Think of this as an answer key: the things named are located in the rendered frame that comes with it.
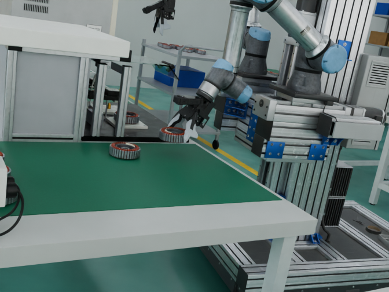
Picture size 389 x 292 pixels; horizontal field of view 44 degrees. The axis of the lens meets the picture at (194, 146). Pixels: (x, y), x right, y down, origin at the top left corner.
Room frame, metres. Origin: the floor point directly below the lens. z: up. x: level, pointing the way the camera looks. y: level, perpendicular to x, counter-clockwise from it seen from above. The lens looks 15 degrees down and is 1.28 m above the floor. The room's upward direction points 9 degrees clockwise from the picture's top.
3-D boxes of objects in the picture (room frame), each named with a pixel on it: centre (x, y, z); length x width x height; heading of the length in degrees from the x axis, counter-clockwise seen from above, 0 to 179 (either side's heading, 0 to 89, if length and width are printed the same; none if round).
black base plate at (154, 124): (2.18, 0.39, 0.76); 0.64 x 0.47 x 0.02; 31
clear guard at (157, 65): (2.06, 0.31, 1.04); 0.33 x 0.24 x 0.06; 121
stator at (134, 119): (2.08, 0.32, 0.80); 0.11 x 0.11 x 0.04
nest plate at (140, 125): (2.08, 0.32, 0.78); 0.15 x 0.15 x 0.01; 31
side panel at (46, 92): (1.70, 0.56, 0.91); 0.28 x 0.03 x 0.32; 121
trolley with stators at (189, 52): (4.98, 0.24, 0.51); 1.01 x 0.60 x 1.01; 31
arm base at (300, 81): (2.15, -0.44, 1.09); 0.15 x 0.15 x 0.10
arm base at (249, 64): (2.61, -0.24, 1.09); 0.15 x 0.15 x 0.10
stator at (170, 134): (1.78, 0.08, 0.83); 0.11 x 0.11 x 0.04
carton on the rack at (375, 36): (8.78, -2.99, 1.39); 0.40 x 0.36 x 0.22; 122
